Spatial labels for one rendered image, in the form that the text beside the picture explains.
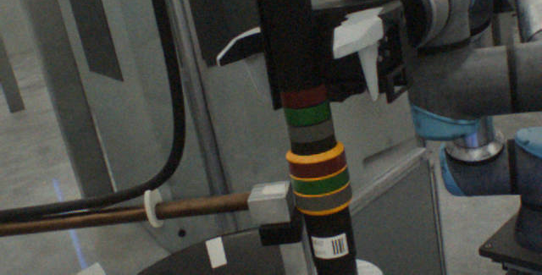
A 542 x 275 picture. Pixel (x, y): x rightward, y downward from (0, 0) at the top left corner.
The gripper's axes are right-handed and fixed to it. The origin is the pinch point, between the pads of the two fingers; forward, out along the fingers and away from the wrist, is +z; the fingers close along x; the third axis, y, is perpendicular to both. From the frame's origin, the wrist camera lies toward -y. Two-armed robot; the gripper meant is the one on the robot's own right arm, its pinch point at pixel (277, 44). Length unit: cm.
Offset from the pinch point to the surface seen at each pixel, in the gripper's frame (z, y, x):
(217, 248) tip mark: -8.4, 23.4, 19.1
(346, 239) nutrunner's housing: -1.2, 15.4, -1.9
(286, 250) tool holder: 1.1, 15.5, 2.1
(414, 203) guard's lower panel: -128, 81, 49
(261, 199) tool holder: 1.5, 11.1, 3.1
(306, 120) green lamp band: -0.2, 5.5, -1.0
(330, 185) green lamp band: -0.3, 10.5, -1.9
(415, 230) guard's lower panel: -127, 90, 50
